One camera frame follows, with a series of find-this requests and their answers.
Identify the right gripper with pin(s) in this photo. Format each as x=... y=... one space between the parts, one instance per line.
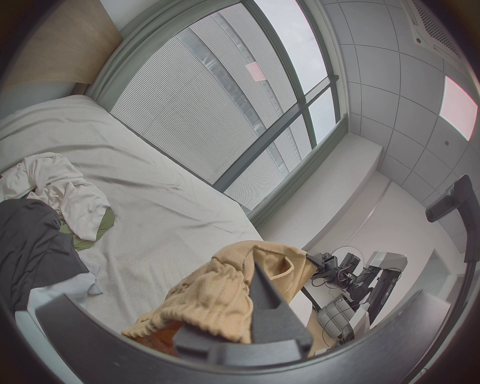
x=325 y=264

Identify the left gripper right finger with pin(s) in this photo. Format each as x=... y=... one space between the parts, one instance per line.
x=270 y=318

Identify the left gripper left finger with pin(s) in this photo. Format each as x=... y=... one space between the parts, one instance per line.
x=195 y=345

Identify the tan shorts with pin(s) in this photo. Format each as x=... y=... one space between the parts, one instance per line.
x=210 y=296

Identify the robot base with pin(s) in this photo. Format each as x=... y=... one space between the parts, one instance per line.
x=333 y=315

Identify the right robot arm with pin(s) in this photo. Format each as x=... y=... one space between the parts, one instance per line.
x=382 y=292

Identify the pale blue garment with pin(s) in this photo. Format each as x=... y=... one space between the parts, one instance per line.
x=71 y=287

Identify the green garment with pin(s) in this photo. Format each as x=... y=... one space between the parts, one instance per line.
x=84 y=243

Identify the bed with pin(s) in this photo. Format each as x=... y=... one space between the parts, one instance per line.
x=157 y=176

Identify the black garment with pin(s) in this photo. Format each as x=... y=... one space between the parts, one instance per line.
x=30 y=247

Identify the white garment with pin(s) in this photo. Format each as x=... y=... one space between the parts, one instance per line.
x=71 y=187

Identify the window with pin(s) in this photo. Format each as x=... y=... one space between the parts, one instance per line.
x=210 y=112

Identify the ceiling light panel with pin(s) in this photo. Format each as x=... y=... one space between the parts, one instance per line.
x=457 y=108

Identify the ceiling air vent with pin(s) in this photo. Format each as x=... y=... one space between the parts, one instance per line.
x=435 y=30

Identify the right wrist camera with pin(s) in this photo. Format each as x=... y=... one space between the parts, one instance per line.
x=350 y=260

